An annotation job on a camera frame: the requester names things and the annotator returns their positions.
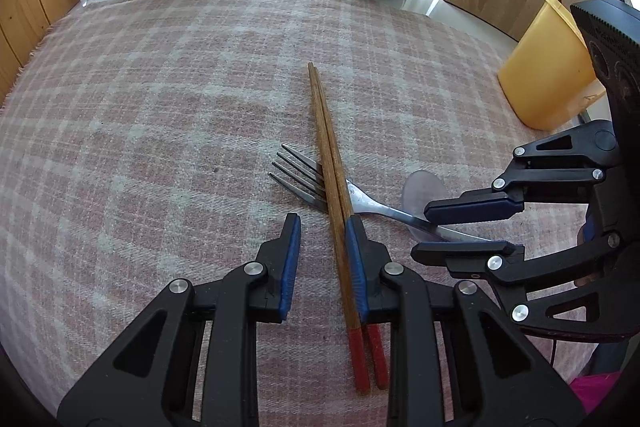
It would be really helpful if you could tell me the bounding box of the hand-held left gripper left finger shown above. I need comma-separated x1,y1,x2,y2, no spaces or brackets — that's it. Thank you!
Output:
57,213,302,427

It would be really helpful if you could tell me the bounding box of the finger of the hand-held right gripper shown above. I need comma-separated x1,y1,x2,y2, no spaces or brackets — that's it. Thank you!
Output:
410,232,623,325
424,121,618,224

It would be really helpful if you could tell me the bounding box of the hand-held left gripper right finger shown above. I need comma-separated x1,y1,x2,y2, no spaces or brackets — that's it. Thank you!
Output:
345,215,586,427

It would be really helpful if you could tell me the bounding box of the red-tipped wooden chopstick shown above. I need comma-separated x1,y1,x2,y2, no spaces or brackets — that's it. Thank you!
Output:
307,63,372,394
311,62,390,391

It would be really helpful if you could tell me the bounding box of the metal fork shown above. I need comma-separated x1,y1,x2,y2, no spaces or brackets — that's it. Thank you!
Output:
268,144,496,244

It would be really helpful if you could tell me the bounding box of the yellow plastic container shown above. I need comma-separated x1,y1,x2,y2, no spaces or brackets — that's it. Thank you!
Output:
497,0,608,131

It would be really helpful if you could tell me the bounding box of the person's right forearm pink sleeve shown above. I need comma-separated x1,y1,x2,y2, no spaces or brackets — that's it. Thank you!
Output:
570,372,628,415

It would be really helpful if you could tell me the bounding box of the pink checked cloth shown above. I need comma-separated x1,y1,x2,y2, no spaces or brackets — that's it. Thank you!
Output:
0,0,601,427

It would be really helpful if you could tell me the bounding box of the wooden slat panel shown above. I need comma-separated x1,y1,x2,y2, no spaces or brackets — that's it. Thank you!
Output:
0,0,82,108

